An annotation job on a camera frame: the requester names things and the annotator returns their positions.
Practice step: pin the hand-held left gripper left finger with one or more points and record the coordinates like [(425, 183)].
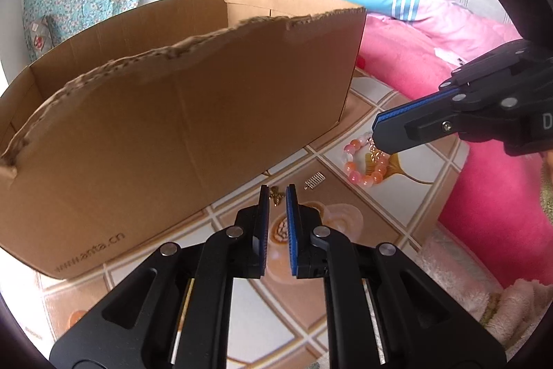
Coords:
[(261, 239)]

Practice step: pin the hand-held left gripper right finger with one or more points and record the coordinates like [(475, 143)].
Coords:
[(294, 239)]

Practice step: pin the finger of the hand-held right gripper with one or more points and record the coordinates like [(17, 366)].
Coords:
[(414, 133), (488, 66)]

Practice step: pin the gold link charm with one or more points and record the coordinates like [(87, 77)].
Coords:
[(378, 156)]

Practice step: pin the gold bow charm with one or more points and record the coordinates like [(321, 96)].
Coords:
[(276, 196)]

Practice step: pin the brown cardboard box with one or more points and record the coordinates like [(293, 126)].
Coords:
[(173, 135)]

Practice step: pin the person's right hand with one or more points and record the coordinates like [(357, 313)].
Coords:
[(546, 183)]

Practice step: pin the pink floral blanket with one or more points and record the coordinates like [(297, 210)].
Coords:
[(475, 200)]

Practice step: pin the patterned rolled cushion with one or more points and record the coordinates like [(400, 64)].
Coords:
[(39, 36)]

